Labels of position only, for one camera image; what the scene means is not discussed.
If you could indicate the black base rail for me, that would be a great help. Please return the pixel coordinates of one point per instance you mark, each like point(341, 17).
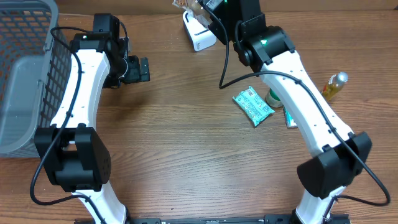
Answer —
point(211, 220)

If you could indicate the yellow oil bottle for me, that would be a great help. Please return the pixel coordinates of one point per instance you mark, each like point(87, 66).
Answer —
point(334, 85)

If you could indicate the green lid jar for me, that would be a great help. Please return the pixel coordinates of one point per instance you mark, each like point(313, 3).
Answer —
point(273, 100)

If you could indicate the brown mushroom packet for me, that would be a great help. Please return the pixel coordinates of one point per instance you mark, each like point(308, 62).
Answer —
point(194, 9)

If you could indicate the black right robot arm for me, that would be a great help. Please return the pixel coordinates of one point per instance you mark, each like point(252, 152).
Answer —
point(338, 155)

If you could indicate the teal white pack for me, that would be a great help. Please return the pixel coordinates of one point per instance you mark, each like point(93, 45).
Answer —
point(256, 109)

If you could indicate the white barcode scanner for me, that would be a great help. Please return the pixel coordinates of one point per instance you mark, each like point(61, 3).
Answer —
point(200, 37)

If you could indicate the dark grey plastic basket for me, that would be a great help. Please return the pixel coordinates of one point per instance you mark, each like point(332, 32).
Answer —
point(34, 73)

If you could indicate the green freshening pouch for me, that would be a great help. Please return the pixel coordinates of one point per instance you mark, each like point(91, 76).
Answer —
point(290, 123)

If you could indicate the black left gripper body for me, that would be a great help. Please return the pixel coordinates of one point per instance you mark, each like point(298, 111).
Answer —
point(134, 73)

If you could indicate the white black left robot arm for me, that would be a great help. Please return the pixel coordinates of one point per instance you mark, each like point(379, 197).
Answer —
point(71, 152)

